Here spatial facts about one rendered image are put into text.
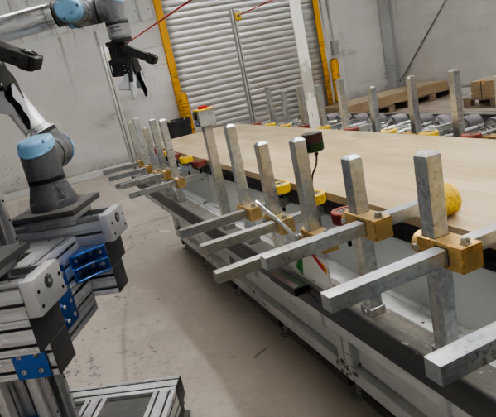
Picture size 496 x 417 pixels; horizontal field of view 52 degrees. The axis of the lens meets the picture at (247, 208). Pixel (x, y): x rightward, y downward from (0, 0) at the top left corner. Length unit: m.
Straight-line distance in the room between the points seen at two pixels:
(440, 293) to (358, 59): 10.58
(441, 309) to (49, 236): 1.21
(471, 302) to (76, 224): 1.18
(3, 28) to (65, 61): 7.57
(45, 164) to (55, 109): 7.53
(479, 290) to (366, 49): 10.52
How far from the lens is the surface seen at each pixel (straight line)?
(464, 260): 0.98
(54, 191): 1.72
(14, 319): 1.30
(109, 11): 1.79
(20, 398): 1.77
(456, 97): 2.46
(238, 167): 1.86
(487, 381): 1.10
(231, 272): 1.33
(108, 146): 9.36
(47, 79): 9.25
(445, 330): 1.12
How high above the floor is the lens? 1.35
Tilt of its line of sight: 16 degrees down
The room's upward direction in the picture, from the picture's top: 12 degrees counter-clockwise
